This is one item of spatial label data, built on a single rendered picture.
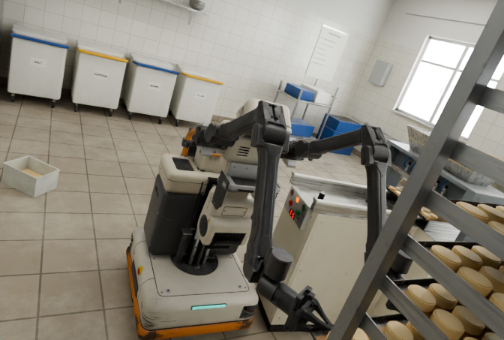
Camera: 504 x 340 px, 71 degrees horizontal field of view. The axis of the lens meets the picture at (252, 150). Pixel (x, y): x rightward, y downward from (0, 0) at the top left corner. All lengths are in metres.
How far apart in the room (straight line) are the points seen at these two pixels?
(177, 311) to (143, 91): 3.36
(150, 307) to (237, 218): 0.58
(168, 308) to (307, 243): 0.76
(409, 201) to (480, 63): 0.23
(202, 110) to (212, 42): 1.12
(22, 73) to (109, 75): 0.89
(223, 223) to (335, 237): 0.64
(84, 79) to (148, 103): 0.79
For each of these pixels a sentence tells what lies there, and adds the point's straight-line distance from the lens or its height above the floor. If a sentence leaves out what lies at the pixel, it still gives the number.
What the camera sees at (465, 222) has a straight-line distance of 0.63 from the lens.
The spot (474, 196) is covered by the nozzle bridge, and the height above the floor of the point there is 1.16.
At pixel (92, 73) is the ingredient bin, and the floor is 0.53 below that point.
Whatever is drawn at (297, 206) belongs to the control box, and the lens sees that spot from 1.96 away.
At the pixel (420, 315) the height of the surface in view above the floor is 1.24.
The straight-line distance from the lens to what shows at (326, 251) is 2.02.
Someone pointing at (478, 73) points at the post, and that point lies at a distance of 0.62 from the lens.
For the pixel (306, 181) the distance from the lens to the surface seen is 2.09.
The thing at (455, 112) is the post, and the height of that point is 1.56.
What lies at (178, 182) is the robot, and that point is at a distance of 1.83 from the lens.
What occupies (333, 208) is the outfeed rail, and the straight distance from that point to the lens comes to 1.88.
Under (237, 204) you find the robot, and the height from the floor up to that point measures 0.81.
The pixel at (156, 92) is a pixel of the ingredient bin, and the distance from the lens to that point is 4.81.
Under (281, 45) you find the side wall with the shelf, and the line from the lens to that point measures 6.10.
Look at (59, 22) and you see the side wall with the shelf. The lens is 5.22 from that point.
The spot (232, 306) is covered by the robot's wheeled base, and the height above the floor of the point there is 0.24.
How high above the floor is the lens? 1.58
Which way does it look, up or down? 18 degrees down
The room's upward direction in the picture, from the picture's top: 19 degrees clockwise
